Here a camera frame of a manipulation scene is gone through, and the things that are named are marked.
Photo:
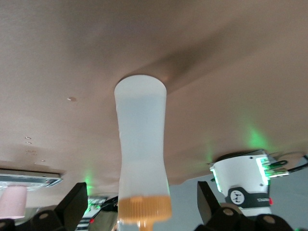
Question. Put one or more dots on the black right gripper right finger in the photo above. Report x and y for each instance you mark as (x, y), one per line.
(209, 207)

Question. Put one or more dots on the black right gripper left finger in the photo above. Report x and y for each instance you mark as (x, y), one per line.
(72, 204)

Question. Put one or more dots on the pink plastic cup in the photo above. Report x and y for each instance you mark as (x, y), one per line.
(13, 202)

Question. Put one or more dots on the translucent sauce bottle orange cap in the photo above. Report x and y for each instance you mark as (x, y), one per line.
(142, 144)

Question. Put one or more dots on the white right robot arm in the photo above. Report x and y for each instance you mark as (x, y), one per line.
(240, 173)

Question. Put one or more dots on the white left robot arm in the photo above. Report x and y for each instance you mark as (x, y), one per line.
(106, 211)

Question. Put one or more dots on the silver digital kitchen scale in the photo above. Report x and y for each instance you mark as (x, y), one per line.
(29, 179)

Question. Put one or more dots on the brown table cover mat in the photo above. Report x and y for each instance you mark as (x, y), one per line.
(72, 48)

